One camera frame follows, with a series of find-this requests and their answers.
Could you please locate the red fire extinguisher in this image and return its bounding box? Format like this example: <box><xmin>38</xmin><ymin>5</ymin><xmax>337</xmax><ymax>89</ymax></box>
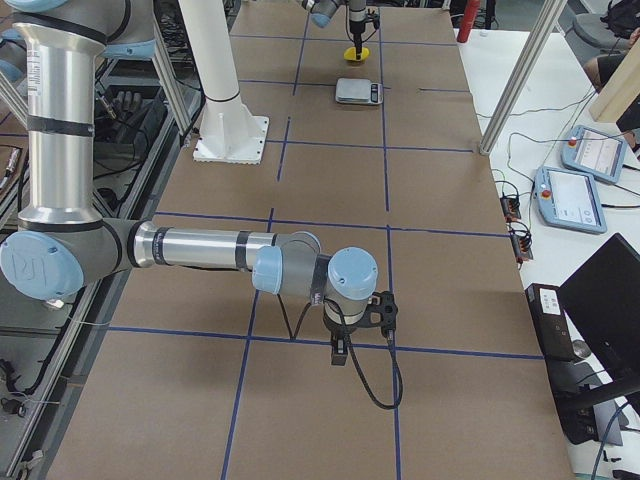
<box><xmin>456</xmin><ymin>0</ymin><xmax>481</xmax><ymax>43</ymax></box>

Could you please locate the aluminium side frame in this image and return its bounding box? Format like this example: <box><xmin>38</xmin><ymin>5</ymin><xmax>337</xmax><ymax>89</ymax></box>
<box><xmin>0</xmin><ymin>29</ymin><xmax>201</xmax><ymax>480</ymax></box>

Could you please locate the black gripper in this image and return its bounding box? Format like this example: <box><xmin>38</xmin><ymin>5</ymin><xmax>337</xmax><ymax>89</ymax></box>
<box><xmin>323</xmin><ymin>308</ymin><xmax>371</xmax><ymax>366</ymax></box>
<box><xmin>348</xmin><ymin>0</ymin><xmax>366</xmax><ymax>56</ymax></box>

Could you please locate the silver electronic kitchen scale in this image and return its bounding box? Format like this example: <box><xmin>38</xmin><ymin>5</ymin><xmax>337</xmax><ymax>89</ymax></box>
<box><xmin>335</xmin><ymin>78</ymin><xmax>384</xmax><ymax>105</ymax></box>

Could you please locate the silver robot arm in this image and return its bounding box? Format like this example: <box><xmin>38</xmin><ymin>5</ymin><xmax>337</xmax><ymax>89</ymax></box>
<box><xmin>1</xmin><ymin>1</ymin><xmax>378</xmax><ymax>365</ymax></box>
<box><xmin>298</xmin><ymin>0</ymin><xmax>368</xmax><ymax>61</ymax></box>

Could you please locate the far blue teach pendant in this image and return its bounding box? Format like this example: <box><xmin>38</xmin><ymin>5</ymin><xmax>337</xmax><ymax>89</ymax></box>
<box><xmin>561</xmin><ymin>125</ymin><xmax>626</xmax><ymax>184</ymax></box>

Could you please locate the wooden board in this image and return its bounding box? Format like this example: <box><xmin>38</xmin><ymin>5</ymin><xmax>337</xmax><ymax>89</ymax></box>
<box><xmin>589</xmin><ymin>28</ymin><xmax>639</xmax><ymax>131</ymax></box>

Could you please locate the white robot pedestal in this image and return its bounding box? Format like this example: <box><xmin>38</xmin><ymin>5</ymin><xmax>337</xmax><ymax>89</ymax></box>
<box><xmin>179</xmin><ymin>0</ymin><xmax>269</xmax><ymax>164</ymax></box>

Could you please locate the seated person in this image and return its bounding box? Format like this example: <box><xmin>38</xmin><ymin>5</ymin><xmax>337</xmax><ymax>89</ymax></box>
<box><xmin>583</xmin><ymin>52</ymin><xmax>627</xmax><ymax>92</ymax></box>

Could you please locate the aluminium frame post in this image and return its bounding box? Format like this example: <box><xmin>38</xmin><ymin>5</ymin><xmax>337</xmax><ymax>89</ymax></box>
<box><xmin>479</xmin><ymin>0</ymin><xmax>567</xmax><ymax>156</ymax></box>

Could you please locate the near blue teach pendant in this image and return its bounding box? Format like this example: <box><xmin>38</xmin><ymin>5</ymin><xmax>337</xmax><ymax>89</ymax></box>
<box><xmin>534</xmin><ymin>166</ymin><xmax>607</xmax><ymax>234</ymax></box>

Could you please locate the orange black adapter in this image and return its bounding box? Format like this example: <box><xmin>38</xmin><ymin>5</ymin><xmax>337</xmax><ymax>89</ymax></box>
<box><xmin>510</xmin><ymin>230</ymin><xmax>533</xmax><ymax>264</ymax></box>
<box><xmin>500</xmin><ymin>196</ymin><xmax>521</xmax><ymax>223</ymax></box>

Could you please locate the blue teach pendant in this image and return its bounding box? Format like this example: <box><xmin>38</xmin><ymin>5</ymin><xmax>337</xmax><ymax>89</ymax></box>
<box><xmin>561</xmin><ymin>125</ymin><xmax>626</xmax><ymax>184</ymax></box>
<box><xmin>534</xmin><ymin>166</ymin><xmax>607</xmax><ymax>234</ymax></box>

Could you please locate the black computer box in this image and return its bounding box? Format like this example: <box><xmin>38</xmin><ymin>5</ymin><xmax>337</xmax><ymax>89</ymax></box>
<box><xmin>525</xmin><ymin>283</ymin><xmax>592</xmax><ymax>362</ymax></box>

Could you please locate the black monitor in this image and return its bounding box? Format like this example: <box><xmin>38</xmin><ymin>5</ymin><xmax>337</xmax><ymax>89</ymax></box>
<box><xmin>558</xmin><ymin>233</ymin><xmax>639</xmax><ymax>410</ymax></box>

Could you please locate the lower orange black adapter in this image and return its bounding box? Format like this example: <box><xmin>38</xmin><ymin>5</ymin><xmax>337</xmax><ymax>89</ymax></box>
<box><xmin>510</xmin><ymin>230</ymin><xmax>533</xmax><ymax>264</ymax></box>

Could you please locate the upper orange black adapter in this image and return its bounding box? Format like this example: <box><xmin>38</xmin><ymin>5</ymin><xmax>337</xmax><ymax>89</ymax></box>
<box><xmin>500</xmin><ymin>196</ymin><xmax>521</xmax><ymax>223</ymax></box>

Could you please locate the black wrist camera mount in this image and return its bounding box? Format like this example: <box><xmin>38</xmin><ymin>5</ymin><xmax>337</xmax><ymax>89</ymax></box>
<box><xmin>368</xmin><ymin>291</ymin><xmax>398</xmax><ymax>339</ymax></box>

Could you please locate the yellow mango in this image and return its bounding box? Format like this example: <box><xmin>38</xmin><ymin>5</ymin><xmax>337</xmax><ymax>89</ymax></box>
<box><xmin>343</xmin><ymin>47</ymin><xmax>370</xmax><ymax>63</ymax></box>

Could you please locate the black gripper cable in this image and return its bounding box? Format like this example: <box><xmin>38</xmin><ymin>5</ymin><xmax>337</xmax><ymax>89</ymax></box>
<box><xmin>279</xmin><ymin>294</ymin><xmax>404</xmax><ymax>411</ymax></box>

